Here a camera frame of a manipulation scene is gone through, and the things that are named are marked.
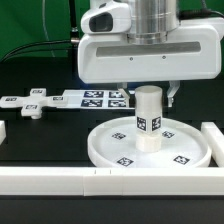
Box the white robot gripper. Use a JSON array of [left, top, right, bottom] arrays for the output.
[[78, 25, 224, 108]]

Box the white round table top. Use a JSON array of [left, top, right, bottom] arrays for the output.
[[87, 116, 212, 168]]

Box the white marker sheet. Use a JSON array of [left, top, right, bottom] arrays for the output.
[[62, 90, 133, 110]]

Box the white right fence bar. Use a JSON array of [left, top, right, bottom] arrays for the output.
[[201, 122, 224, 168]]

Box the white fence bar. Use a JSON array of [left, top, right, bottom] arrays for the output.
[[0, 121, 6, 145], [201, 122, 224, 168], [0, 167, 224, 196]]

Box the white front fence bar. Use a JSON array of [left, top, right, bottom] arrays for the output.
[[0, 167, 224, 196]]

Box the white cross-shaped table base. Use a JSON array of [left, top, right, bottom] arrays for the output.
[[0, 88, 68, 119]]

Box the white left fence bar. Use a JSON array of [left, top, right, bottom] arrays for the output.
[[0, 121, 6, 145]]

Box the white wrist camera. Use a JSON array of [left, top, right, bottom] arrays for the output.
[[81, 0, 131, 34]]

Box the black vertical cable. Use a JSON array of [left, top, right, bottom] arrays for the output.
[[68, 0, 80, 39]]

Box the white thin cable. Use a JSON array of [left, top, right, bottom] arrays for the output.
[[41, 0, 56, 58]]

